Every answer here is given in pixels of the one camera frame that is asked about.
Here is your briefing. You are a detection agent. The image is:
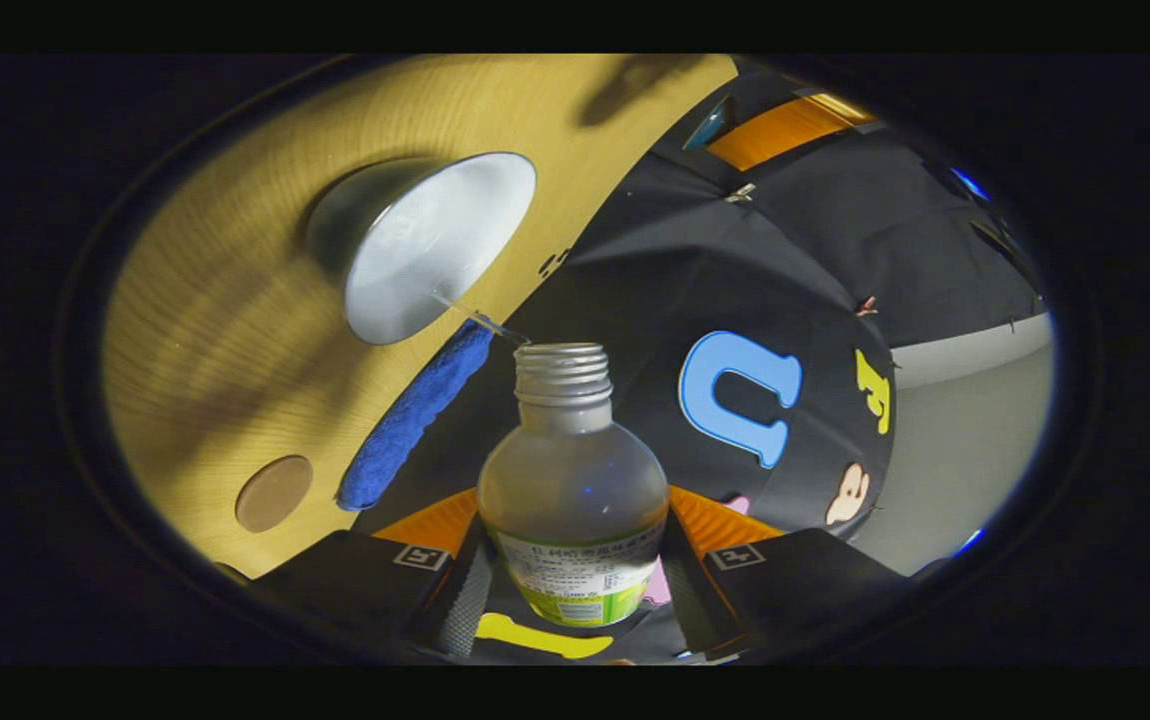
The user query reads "teal teacup white inside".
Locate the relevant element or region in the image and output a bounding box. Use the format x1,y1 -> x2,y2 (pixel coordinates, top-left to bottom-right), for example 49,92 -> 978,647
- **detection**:
305,152 -> 538,346

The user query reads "round brown coaster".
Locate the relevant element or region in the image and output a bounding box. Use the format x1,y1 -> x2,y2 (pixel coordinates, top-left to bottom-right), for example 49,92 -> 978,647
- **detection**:
235,455 -> 314,534

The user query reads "silver water bottle green label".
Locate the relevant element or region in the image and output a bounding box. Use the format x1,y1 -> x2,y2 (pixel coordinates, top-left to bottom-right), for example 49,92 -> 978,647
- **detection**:
477,342 -> 671,629

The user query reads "black backdrop cloth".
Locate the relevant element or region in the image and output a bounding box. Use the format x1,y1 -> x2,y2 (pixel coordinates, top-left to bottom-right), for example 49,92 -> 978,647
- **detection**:
350,60 -> 1046,666

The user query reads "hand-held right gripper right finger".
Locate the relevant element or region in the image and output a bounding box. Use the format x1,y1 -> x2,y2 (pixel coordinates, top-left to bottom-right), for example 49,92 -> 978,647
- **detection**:
660,485 -> 901,661

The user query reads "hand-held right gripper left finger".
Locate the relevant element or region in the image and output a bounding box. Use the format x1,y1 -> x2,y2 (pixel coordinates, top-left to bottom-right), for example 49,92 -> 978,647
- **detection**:
255,488 -> 496,661

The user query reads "teal teacup lid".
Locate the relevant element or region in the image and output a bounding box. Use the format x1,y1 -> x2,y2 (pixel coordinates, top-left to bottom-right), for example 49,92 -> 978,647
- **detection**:
683,95 -> 736,152

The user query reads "blue towel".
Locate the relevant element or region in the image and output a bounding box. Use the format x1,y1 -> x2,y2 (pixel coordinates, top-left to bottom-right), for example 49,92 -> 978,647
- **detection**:
336,320 -> 496,512

